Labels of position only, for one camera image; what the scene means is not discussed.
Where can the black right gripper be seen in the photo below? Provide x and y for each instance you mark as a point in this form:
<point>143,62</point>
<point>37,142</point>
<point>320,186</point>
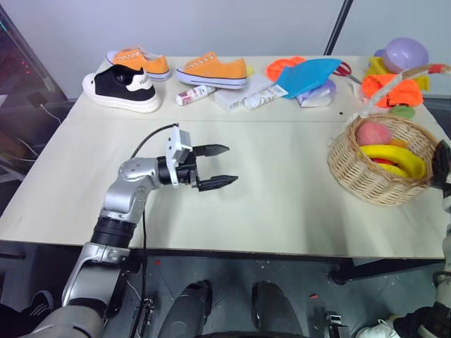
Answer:
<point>438,176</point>

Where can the red plush fruit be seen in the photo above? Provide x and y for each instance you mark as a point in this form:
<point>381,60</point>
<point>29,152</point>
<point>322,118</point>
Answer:
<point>384,161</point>

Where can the purple plastic bowl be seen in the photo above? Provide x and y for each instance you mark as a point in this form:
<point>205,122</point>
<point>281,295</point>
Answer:
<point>405,54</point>

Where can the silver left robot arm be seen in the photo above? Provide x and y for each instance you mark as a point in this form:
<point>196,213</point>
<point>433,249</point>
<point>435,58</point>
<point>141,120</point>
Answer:
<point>123,197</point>

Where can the pink and white tube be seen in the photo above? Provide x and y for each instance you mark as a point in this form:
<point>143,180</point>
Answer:
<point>194,94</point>

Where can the orange cloth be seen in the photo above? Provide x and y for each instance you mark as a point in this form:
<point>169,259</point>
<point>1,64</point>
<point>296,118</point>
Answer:
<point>401,91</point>

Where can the black shoe with white stripes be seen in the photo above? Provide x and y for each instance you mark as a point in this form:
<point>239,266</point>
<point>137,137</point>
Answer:
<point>35,308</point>

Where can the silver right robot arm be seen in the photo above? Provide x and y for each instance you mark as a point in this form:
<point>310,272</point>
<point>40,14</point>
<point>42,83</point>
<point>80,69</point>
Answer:
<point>447,232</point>

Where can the white cardboard box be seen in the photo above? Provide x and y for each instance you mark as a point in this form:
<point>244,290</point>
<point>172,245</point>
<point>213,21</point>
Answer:
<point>230,100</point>

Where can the yellow plush banana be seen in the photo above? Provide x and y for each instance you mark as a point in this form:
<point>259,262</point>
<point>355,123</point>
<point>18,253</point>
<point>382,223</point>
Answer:
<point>398,156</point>

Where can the purple tissue pack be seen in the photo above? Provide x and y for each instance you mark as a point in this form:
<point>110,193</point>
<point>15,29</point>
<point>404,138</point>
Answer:
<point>317,96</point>

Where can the black and white sneaker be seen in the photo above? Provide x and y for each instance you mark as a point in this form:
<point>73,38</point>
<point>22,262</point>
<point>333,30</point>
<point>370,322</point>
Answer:
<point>120,88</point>

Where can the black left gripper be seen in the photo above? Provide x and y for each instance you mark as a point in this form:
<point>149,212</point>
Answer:
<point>185,170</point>

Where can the black metal pole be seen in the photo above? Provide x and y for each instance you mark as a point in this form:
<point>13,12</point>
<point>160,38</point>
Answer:
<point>336,26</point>

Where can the orange plush fruit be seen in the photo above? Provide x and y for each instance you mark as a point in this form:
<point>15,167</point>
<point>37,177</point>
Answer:
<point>400,143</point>

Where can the dark glass cabinet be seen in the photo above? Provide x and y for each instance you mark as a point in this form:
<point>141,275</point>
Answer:
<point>21,70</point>

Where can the dark rounded robot leg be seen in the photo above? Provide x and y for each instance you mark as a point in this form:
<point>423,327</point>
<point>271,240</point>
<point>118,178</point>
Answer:
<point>186,310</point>
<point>275,310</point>

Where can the white Dove tube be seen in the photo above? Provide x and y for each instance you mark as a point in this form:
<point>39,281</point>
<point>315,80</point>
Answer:
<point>262,100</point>

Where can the pink plush peach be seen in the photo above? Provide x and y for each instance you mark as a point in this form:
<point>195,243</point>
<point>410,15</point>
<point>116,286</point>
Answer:
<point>373,134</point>

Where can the small yellow sponge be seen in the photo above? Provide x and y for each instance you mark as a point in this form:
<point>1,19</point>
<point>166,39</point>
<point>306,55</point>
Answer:
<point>250,69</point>

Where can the blue cloth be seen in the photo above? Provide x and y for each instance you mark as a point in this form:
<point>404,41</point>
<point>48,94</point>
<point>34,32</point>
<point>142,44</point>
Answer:
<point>306,77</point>

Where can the yellow block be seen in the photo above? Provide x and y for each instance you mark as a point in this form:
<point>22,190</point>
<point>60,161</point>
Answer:
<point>375,66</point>
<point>423,84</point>

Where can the green plush fruit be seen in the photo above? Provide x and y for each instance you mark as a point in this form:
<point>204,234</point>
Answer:
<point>403,112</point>

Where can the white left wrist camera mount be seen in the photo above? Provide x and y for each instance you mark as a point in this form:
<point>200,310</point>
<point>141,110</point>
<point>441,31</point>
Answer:
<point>179,141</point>

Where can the orange canvas sneaker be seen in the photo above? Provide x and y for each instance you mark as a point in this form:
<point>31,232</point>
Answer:
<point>151,63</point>
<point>215,68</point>

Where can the orange plastic toy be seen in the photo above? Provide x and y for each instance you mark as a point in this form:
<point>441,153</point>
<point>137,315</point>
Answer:
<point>278,65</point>

